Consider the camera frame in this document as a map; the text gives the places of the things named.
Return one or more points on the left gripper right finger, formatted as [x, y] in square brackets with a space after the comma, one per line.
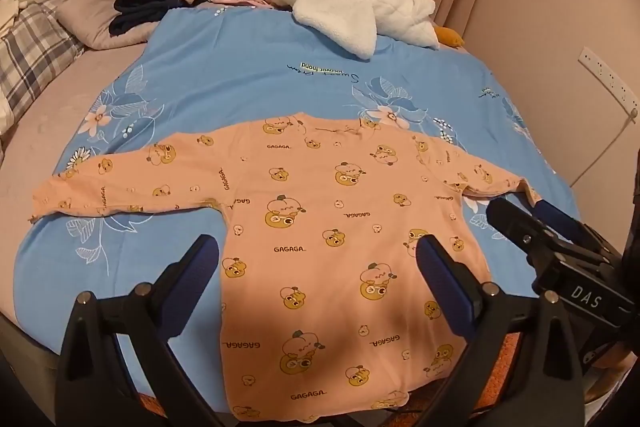
[543, 385]

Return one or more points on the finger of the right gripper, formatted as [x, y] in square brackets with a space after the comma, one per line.
[573, 230]
[515, 221]

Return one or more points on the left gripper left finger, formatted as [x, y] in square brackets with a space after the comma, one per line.
[94, 387]

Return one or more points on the orange bear print shirt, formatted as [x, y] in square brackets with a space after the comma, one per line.
[325, 309]

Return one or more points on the dark navy clothes pile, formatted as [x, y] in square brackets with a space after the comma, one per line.
[133, 13]

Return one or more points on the blue floral bed sheet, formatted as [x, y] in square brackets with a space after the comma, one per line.
[203, 71]

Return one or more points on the grey plaid pillow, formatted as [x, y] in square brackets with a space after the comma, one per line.
[33, 53]

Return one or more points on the white goose plush toy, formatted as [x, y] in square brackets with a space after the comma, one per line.
[356, 24]

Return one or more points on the mauve pillow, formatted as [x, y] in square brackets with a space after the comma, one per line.
[88, 21]

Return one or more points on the white wall power strip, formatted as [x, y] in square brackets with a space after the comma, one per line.
[611, 82]

